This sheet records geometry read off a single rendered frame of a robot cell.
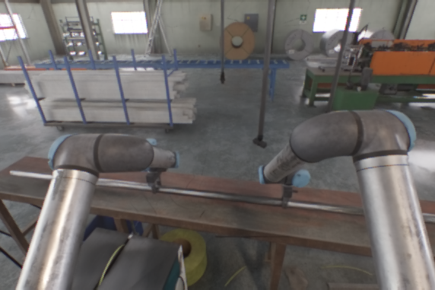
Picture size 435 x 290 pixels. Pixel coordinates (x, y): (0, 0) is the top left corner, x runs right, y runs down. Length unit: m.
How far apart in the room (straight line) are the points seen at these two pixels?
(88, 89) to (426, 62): 6.49
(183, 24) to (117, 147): 12.87
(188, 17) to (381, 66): 9.65
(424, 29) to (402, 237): 15.36
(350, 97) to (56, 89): 5.33
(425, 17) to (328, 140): 15.22
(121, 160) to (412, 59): 6.12
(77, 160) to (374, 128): 0.76
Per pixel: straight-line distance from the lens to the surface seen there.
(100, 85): 4.47
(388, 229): 0.65
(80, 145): 0.76
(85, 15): 8.78
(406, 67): 6.39
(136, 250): 1.52
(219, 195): 1.47
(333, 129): 0.62
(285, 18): 13.37
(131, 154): 0.73
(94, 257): 1.58
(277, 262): 1.67
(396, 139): 0.68
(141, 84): 4.15
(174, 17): 13.58
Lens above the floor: 1.90
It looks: 29 degrees down
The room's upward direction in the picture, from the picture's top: 1 degrees counter-clockwise
